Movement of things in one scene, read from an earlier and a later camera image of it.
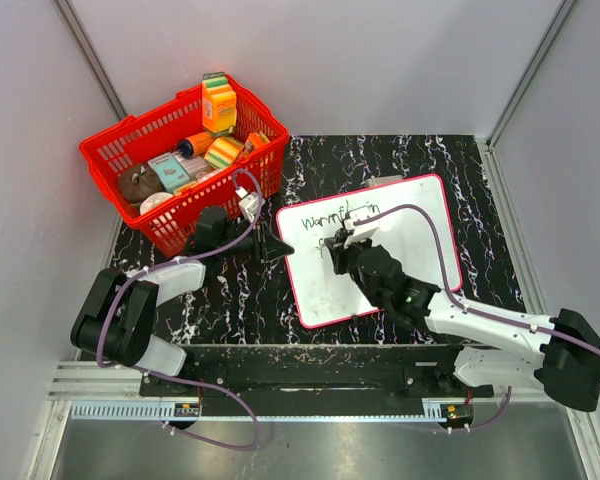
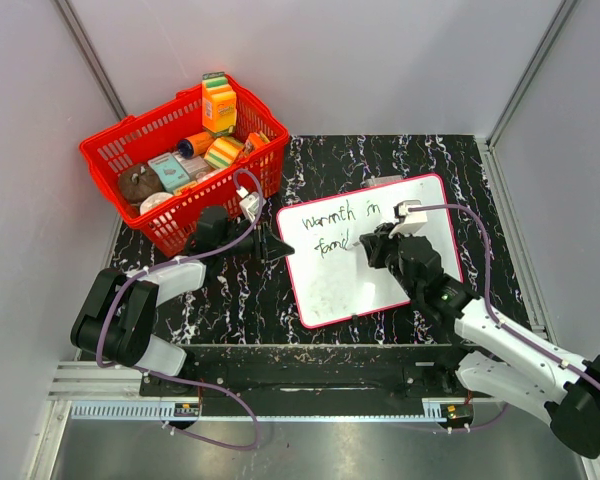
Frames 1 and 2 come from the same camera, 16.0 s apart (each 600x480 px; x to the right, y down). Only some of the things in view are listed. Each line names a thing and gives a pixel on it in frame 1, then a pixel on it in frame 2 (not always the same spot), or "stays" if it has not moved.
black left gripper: [268, 246] stays
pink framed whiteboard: [323, 296] stays
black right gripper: [339, 253] → [377, 244]
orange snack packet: [253, 141] stays
